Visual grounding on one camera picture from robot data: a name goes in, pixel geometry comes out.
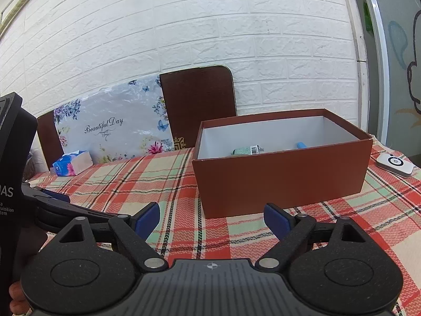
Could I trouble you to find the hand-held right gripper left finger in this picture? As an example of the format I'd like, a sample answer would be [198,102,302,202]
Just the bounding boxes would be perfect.
[57,202,168,269]

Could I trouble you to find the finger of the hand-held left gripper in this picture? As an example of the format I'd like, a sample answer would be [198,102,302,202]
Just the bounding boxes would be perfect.
[21,186,71,205]
[33,199,133,235]

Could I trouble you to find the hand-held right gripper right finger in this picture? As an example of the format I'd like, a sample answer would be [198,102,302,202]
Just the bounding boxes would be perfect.
[255,203,370,269]

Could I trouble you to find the brown cardboard box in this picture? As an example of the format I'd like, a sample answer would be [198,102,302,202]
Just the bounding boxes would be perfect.
[192,108,374,220]

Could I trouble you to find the person's left hand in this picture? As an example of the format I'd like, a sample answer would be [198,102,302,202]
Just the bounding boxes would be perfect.
[9,281,29,316]

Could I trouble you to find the blue tissue pack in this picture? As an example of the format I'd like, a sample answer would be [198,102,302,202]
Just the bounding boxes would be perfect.
[52,150,94,177]

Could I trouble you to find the small dark brown board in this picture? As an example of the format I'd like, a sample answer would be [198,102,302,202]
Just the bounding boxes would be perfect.
[37,110,65,172]

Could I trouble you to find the plaid tablecloth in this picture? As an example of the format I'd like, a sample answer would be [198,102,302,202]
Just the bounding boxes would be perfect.
[24,136,421,316]

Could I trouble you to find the floral printed board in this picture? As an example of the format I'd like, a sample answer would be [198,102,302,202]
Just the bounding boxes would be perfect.
[53,75,176,165]

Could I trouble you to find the white device with round ring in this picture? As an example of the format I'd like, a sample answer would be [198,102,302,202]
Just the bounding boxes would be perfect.
[375,152,414,179]

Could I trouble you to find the white door frame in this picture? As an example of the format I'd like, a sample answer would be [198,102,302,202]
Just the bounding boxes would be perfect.
[339,0,392,139]

